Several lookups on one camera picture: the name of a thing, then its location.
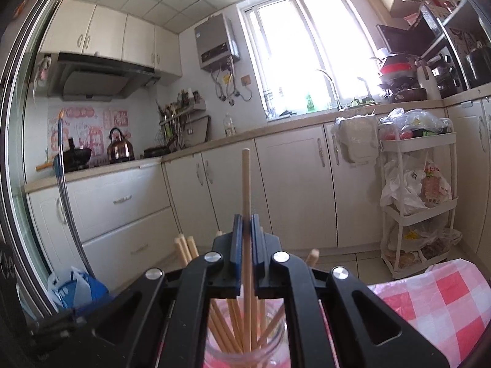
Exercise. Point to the white plastic bag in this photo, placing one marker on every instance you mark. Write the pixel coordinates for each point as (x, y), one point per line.
(399, 191)

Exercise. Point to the red white checked tablecloth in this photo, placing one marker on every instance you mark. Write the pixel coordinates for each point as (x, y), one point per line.
(433, 306)

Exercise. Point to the grey gas water heater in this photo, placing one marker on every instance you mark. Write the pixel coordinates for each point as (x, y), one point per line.
(214, 42)

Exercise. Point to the stack of pans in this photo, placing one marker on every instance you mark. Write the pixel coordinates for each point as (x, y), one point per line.
(401, 82)

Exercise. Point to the black cooking pot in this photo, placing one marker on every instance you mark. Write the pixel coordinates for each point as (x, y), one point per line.
(479, 67)

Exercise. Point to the pale wooden chopstick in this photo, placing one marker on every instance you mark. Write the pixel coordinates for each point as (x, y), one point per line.
(246, 184)

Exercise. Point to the beige wall socket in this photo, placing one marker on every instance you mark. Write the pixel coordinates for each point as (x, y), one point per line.
(246, 80)

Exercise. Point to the white hanging waste bin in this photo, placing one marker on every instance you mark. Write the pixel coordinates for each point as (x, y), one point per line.
(356, 142)

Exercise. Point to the kitchen window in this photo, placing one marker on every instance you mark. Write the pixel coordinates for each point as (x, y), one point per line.
(310, 53)

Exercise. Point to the clear plastic bottle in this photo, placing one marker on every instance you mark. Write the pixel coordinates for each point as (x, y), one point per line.
(229, 126)

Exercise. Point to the black wok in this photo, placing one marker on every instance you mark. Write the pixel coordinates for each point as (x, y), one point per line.
(75, 159)

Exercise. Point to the white slim thermos flask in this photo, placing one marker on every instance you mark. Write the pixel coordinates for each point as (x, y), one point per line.
(427, 80)

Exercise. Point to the white rolling cart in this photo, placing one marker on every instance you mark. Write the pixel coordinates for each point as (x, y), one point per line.
(418, 207)

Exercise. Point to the black microwave oven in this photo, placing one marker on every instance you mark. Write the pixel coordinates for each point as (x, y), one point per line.
(406, 38)

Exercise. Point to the steel kettle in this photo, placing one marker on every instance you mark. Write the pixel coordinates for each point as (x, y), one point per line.
(119, 149)

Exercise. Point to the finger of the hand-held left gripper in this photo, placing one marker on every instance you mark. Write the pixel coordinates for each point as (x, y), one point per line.
(57, 324)

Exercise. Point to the clear glass jar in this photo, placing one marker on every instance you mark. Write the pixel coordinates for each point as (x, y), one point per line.
(276, 337)

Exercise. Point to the utensil drying rack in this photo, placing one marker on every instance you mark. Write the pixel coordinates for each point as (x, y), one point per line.
(176, 119)

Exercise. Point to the blue plastic bag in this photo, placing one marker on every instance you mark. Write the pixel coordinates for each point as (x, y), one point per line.
(84, 287)

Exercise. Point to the pink wall poster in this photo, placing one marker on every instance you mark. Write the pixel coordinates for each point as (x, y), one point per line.
(92, 126)

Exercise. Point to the cream wall cabinets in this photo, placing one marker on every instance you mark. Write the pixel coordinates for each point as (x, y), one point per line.
(115, 38)

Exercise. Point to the steel sink faucet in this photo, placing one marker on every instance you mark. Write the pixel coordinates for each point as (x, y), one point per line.
(333, 88)

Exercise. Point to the clear plastic bag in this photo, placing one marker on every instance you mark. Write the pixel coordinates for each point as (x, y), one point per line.
(418, 119)

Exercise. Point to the grey range hood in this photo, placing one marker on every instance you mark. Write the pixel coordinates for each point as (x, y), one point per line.
(99, 78)

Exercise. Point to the cream base kitchen cabinets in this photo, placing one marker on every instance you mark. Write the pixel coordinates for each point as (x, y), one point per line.
(268, 191)

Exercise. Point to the group of wooden chopsticks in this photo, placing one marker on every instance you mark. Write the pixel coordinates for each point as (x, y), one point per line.
(226, 329)

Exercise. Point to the green dish soap bottle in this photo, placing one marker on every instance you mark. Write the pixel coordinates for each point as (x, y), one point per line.
(309, 102)

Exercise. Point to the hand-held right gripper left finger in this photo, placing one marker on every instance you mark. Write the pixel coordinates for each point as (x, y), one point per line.
(238, 253)

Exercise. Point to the cream side kitchen cabinets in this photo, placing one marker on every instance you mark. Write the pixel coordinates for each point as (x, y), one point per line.
(470, 161)

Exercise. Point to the black toaster oven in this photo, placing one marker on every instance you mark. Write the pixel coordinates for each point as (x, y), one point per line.
(448, 71)

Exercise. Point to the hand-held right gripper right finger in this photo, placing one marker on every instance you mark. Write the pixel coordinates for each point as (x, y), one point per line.
(254, 253)

